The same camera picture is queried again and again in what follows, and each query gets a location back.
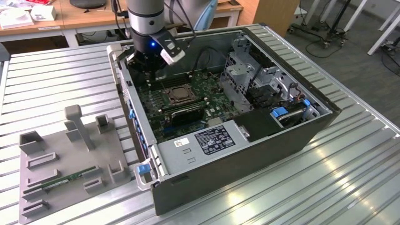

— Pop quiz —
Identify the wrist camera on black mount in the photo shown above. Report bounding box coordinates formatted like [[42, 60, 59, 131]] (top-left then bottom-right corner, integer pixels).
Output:
[[148, 32, 187, 66]]

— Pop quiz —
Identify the wooden desk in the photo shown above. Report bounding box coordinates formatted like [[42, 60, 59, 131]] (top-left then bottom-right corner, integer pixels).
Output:
[[0, 0, 67, 44], [60, 0, 244, 47]]

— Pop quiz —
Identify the black wheeled stand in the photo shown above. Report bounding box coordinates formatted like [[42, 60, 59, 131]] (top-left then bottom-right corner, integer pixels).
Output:
[[290, 0, 350, 49]]

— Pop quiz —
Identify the black PC case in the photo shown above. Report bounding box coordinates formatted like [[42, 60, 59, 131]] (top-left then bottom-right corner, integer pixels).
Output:
[[106, 22, 342, 216]]

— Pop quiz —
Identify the grey parts rack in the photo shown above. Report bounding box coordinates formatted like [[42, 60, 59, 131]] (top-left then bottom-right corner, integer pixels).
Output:
[[18, 105, 132, 225]]

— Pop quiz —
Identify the black round bowl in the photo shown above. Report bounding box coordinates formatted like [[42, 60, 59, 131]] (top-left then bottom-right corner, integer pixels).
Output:
[[70, 0, 107, 9]]

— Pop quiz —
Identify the white table frame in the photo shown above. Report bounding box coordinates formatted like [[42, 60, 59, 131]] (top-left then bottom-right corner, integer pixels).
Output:
[[367, 14, 400, 56]]

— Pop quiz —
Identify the green motherboard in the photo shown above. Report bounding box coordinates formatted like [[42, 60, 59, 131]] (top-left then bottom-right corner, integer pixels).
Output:
[[138, 70, 251, 143]]

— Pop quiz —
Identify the grey power supply unit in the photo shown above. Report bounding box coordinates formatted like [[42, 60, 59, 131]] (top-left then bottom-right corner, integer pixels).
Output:
[[158, 120, 251, 176]]

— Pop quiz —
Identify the wooden cabinet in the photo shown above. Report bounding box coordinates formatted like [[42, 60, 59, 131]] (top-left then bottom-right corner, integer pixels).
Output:
[[254, 0, 302, 38]]

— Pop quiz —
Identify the blue drive latch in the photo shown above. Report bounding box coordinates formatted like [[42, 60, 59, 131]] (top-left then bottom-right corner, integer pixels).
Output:
[[270, 107, 290, 118]]

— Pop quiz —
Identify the white printed box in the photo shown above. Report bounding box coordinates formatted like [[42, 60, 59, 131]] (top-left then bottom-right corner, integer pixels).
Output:
[[30, 5, 58, 22]]

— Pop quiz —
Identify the white square tray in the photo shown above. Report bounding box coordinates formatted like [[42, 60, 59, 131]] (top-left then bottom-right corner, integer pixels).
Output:
[[0, 8, 35, 30]]

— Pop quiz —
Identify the green RAM stick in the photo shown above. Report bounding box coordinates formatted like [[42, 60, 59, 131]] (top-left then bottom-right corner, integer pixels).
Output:
[[160, 104, 206, 113], [40, 172, 86, 191]]

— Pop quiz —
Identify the metal drive cage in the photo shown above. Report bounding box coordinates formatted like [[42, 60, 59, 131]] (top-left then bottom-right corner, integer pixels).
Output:
[[223, 35, 276, 110]]

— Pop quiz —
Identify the silver CPU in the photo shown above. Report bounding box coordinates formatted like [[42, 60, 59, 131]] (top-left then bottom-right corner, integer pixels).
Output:
[[172, 87, 194, 101]]

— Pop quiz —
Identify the clear plastic bag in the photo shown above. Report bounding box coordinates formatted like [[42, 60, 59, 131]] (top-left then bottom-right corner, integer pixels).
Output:
[[0, 0, 32, 11]]

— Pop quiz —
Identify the CPU socket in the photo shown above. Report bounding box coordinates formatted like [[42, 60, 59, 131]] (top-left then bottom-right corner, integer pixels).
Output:
[[164, 84, 202, 106]]

